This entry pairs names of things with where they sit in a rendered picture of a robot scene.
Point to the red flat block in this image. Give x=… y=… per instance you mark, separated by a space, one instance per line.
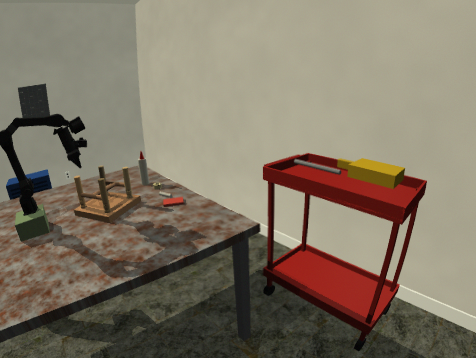
x=173 y=201

